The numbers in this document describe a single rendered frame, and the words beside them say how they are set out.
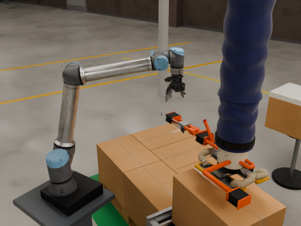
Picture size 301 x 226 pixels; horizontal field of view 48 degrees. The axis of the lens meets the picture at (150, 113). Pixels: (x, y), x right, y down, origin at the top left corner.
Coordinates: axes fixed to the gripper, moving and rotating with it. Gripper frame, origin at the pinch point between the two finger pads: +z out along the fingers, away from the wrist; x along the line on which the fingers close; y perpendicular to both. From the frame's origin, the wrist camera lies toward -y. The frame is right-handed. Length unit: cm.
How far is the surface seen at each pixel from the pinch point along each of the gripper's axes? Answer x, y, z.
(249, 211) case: -1, 79, 42
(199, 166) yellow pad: -12, 45, 25
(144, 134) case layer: 31, -97, 82
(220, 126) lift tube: -8, 57, -6
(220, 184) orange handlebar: -25, 77, 14
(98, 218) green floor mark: -40, -62, 136
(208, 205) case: -17, 62, 42
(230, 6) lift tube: -10, 57, -70
